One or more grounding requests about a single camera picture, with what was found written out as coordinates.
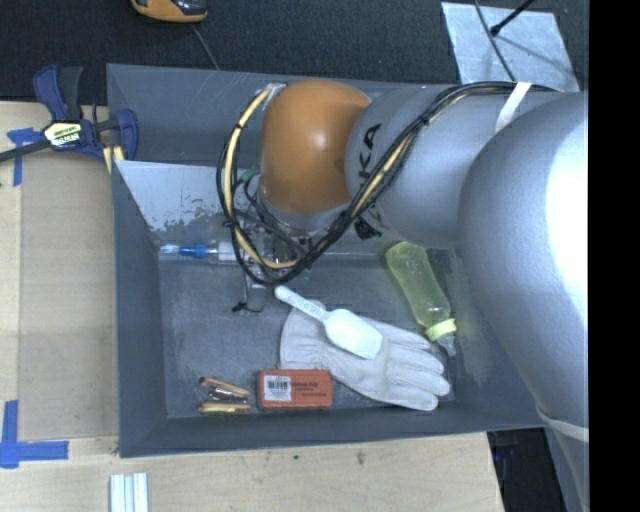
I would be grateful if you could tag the grey metal bin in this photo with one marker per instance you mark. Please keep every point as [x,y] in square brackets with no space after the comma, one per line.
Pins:
[210,330]

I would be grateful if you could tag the yellow baby bottle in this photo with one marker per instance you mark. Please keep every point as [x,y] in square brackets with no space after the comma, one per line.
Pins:
[417,285]

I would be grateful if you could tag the white work glove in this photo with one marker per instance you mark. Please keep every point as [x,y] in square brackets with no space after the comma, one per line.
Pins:
[395,372]

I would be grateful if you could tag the black cylinder on white bracket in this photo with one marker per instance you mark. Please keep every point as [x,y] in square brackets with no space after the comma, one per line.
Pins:
[367,229]

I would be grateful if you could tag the clear tube with blue cap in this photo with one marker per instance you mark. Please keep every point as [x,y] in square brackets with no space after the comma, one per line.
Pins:
[199,250]

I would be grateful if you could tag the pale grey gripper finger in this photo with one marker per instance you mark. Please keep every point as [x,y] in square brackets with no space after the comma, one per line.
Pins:
[256,296]

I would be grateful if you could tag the pale wood flat board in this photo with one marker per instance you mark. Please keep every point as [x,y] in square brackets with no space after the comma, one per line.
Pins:
[65,300]

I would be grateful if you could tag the white plastic scoop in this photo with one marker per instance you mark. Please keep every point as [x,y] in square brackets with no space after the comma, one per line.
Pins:
[350,331]

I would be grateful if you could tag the red-orange box with barcode label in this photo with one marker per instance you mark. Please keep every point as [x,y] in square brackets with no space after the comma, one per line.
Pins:
[307,391]

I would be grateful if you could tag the brown stapler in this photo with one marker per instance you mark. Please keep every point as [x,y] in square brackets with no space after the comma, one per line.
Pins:
[225,395]

